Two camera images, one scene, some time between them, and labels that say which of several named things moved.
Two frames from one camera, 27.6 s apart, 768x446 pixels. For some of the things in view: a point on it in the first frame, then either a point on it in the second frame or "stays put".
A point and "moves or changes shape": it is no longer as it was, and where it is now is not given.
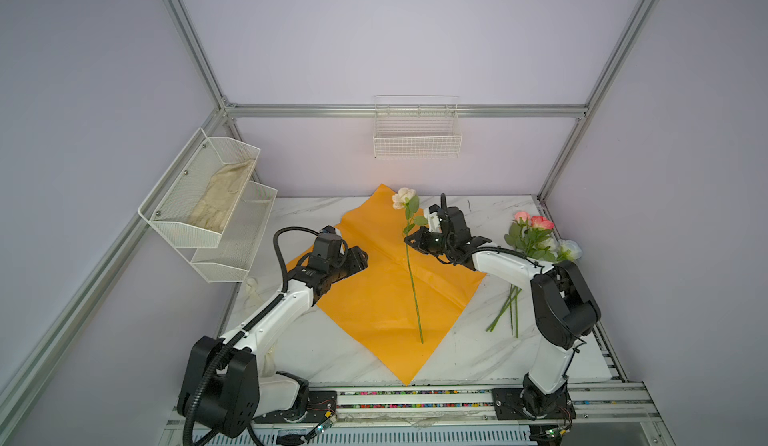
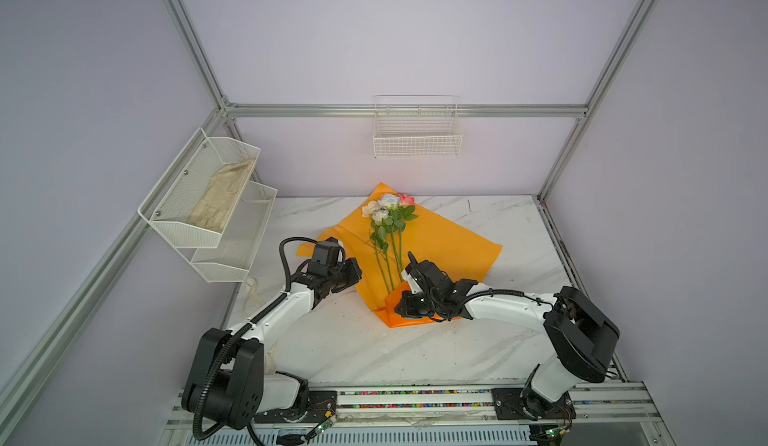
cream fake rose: [406, 199] to [378, 216]
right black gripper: [421, 240] to [406, 310]
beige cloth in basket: [215, 203] stays put
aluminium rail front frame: [616, 414] stays put
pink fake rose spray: [528, 236] to [405, 201]
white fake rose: [570, 249] to [387, 203]
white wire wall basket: [417, 126] stays put
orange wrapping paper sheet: [401, 302] moves or changes shape
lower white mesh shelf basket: [229, 262] stays put
